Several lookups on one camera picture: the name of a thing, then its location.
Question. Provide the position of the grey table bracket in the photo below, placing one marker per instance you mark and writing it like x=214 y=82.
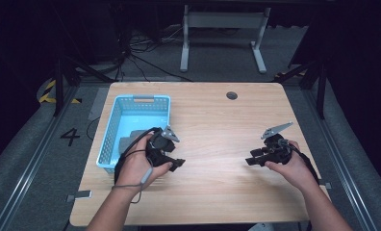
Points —
x=81 y=195
x=325 y=184

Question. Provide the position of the black metal stand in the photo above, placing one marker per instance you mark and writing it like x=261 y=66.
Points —
x=320 y=83
x=62 y=83

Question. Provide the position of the white metal desk frame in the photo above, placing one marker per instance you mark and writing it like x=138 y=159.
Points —
x=223 y=20

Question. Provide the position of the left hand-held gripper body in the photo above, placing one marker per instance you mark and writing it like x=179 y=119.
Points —
x=161 y=144

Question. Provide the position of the person's right hand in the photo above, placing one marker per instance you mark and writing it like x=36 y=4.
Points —
x=292 y=171

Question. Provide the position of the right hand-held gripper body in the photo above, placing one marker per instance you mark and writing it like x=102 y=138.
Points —
x=276 y=146

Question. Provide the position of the blue plastic basket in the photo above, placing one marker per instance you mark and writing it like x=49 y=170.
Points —
x=137 y=118

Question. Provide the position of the aluminium floor rail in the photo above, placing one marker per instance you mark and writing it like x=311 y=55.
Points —
x=339 y=160
x=34 y=160

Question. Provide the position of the person's left hand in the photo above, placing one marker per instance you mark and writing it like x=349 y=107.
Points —
x=137 y=166

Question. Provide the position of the yellow black hazard tape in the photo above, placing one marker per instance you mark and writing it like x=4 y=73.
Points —
x=47 y=94

